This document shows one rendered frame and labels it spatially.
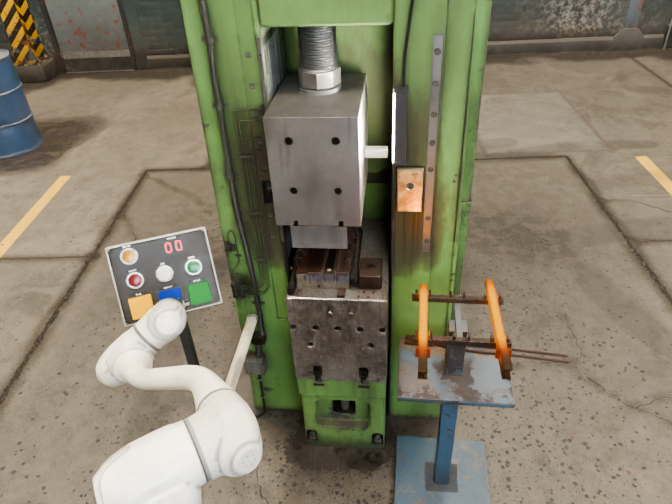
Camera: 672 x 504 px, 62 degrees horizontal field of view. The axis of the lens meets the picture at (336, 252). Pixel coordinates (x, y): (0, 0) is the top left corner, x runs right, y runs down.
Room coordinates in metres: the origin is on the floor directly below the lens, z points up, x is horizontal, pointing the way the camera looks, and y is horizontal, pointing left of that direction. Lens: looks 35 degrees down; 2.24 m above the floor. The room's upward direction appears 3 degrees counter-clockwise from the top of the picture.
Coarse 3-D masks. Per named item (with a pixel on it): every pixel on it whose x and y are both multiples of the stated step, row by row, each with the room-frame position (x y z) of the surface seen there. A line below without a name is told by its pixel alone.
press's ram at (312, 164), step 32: (288, 96) 1.83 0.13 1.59; (320, 96) 1.81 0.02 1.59; (352, 96) 1.79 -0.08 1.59; (288, 128) 1.65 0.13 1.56; (320, 128) 1.63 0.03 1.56; (352, 128) 1.62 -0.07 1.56; (288, 160) 1.65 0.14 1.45; (320, 160) 1.63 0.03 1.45; (352, 160) 1.62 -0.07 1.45; (288, 192) 1.65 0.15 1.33; (320, 192) 1.63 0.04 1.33; (352, 192) 1.62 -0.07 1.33; (288, 224) 1.65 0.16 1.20; (320, 224) 1.63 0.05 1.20; (352, 224) 1.62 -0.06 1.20
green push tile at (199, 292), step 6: (198, 282) 1.55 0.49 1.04; (204, 282) 1.55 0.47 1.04; (192, 288) 1.54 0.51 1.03; (198, 288) 1.54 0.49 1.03; (204, 288) 1.54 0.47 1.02; (192, 294) 1.52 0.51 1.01; (198, 294) 1.53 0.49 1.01; (204, 294) 1.53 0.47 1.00; (210, 294) 1.53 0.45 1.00; (192, 300) 1.51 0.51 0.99; (198, 300) 1.52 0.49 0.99; (204, 300) 1.52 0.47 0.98; (210, 300) 1.52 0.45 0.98
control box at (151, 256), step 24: (144, 240) 1.60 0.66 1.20; (168, 240) 1.62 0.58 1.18; (192, 240) 1.63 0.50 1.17; (120, 264) 1.54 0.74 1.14; (144, 264) 1.56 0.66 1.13; (168, 264) 1.57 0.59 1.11; (120, 288) 1.50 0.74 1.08; (144, 288) 1.51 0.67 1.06; (168, 288) 1.53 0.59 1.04; (216, 288) 1.56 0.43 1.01
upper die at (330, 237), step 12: (300, 228) 1.64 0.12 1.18; (312, 228) 1.64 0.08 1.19; (324, 228) 1.63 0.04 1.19; (336, 228) 1.63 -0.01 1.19; (348, 228) 1.68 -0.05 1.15; (300, 240) 1.65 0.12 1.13; (312, 240) 1.64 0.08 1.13; (324, 240) 1.63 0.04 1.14; (336, 240) 1.63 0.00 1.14; (348, 240) 1.66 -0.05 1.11
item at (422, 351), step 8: (424, 288) 1.52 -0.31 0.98; (424, 296) 1.48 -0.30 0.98; (424, 304) 1.44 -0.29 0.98; (424, 312) 1.40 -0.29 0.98; (424, 320) 1.36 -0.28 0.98; (424, 328) 1.32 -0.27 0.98; (424, 336) 1.29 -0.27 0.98; (424, 344) 1.25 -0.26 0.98; (416, 352) 1.22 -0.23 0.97; (424, 352) 1.21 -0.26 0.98; (424, 360) 1.18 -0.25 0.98; (424, 368) 1.15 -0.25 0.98; (424, 376) 1.14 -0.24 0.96
